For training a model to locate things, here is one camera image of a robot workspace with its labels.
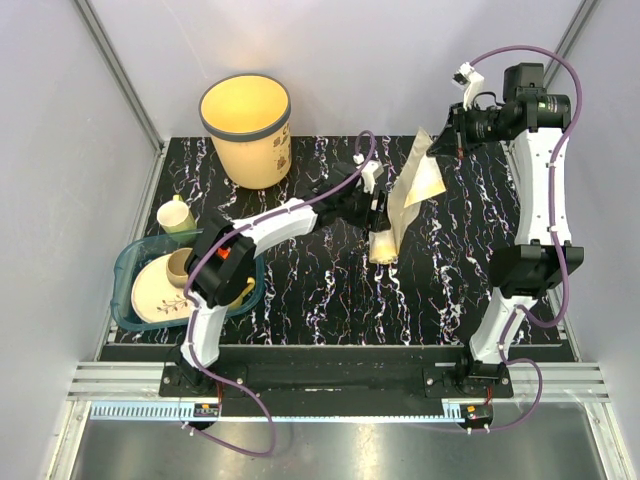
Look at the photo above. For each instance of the clear blue plastic tub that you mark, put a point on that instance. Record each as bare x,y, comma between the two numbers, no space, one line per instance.
130,263

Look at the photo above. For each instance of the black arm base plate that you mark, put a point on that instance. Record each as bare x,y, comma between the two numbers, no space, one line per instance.
335,375

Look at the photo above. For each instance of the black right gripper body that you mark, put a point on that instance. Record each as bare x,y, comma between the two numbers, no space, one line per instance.
478,127

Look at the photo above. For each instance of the yellow trash bin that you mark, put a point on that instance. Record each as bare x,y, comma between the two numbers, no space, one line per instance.
248,119

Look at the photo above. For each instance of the light green mug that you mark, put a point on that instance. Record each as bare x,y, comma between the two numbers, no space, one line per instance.
175,216

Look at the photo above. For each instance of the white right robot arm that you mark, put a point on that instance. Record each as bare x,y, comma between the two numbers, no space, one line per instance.
535,126

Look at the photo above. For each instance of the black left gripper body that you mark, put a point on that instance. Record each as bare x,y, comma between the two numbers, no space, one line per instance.
356,208

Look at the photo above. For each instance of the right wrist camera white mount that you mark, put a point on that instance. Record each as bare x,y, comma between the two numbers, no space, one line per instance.
469,81

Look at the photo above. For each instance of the aluminium front rail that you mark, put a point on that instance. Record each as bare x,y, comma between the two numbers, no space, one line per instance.
134,391

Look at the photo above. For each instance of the white trash bag roll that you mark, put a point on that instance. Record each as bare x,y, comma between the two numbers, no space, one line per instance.
420,179

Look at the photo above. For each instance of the cream pink floral plate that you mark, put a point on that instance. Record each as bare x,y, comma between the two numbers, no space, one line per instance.
154,299

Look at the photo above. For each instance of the yellow white mug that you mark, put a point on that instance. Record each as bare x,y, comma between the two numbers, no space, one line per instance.
248,289

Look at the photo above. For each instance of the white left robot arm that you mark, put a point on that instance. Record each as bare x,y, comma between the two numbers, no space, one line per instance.
224,254

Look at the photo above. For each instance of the beige ceramic cup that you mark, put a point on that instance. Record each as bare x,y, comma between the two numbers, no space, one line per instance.
176,272

